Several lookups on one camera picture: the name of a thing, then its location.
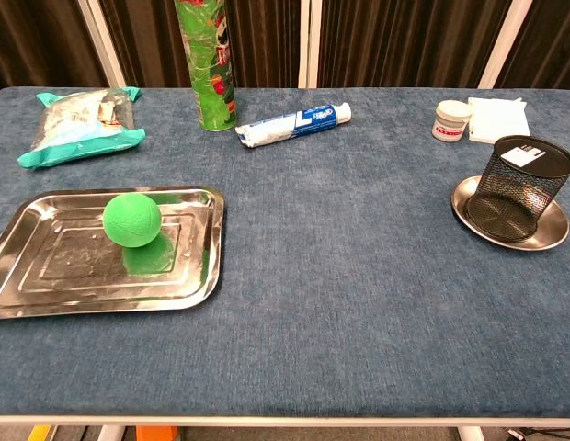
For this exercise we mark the green rubber ball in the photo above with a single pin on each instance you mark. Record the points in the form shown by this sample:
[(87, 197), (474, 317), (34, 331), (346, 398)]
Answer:
[(131, 220)]

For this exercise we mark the black mesh pen cup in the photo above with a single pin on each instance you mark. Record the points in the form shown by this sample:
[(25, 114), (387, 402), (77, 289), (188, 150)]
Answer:
[(510, 202)]

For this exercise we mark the blue table mat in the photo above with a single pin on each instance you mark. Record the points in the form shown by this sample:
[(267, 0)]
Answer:
[(335, 275)]

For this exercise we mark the blue white toothpaste tube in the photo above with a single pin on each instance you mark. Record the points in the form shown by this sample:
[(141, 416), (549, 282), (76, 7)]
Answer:
[(289, 126)]

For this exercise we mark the green chips can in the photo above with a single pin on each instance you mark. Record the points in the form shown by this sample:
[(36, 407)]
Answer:
[(211, 69)]

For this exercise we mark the dark brown curtain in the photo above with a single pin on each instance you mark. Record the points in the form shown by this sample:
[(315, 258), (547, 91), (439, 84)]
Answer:
[(262, 41), (404, 41), (37, 41), (551, 46)]

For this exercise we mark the white jar red label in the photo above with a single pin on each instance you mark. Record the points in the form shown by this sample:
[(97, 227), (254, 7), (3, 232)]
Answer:
[(450, 121)]

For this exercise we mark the rectangular steel tray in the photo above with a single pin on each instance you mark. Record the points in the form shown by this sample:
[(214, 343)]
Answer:
[(83, 275)]

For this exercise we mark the teal snack bag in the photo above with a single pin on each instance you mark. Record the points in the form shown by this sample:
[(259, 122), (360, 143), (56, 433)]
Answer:
[(78, 128)]

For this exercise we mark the white flat box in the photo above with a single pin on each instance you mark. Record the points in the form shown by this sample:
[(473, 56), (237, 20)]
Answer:
[(496, 117)]

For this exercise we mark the orange object under table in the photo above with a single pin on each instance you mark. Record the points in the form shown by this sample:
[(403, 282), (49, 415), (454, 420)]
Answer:
[(156, 434)]

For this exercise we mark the round steel plate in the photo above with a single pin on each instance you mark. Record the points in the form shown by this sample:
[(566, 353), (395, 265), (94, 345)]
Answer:
[(554, 229)]

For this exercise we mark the yellow object under table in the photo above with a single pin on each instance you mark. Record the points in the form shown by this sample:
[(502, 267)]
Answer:
[(39, 434)]

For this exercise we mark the white partition post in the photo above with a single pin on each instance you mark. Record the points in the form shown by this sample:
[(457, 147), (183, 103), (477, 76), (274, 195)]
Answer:
[(103, 46), (309, 46), (505, 46)]

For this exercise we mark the white table frame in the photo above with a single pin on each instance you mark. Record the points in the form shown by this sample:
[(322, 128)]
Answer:
[(285, 421)]

